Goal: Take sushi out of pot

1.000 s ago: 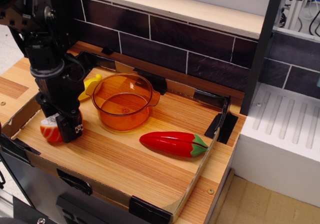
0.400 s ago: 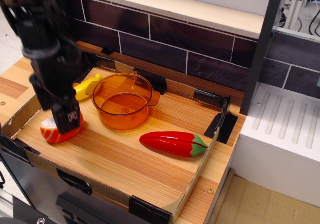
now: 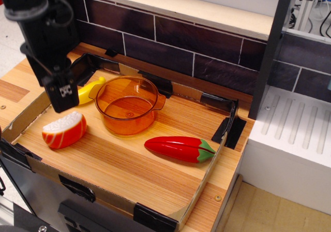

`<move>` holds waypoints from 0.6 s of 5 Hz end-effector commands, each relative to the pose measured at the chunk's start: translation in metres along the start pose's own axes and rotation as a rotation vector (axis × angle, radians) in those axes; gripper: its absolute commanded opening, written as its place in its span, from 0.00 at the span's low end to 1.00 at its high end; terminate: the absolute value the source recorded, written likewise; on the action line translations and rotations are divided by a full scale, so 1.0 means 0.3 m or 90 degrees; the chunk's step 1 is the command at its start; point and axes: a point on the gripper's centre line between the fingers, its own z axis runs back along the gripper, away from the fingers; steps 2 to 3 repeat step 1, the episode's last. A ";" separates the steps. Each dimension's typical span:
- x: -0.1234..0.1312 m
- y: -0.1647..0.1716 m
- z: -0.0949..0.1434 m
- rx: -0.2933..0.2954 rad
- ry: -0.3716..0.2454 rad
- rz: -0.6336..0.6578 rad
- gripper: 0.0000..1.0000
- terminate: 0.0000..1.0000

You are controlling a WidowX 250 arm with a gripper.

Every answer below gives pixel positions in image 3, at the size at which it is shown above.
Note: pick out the yellow toy banana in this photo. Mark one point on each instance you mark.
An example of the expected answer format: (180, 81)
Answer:
(84, 92)

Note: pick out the dark shelf with tile backsplash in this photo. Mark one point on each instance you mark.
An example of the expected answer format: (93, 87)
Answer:
(225, 47)

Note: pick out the red toy chili pepper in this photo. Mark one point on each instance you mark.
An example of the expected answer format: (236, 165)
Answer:
(188, 149)

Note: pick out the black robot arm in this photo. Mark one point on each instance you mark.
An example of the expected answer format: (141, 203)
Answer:
(17, 10)

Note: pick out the aluminium frame with cables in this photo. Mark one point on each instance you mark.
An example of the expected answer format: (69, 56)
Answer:
(309, 18)

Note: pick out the orange transparent plastic pot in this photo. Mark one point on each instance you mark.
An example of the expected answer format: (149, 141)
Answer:
(127, 105)

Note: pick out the black oven handle panel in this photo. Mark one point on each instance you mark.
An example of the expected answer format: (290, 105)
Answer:
(92, 217)

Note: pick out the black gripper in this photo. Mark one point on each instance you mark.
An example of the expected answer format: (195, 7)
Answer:
(48, 39)

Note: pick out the salmon sushi toy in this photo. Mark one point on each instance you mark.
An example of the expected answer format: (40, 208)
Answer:
(65, 131)

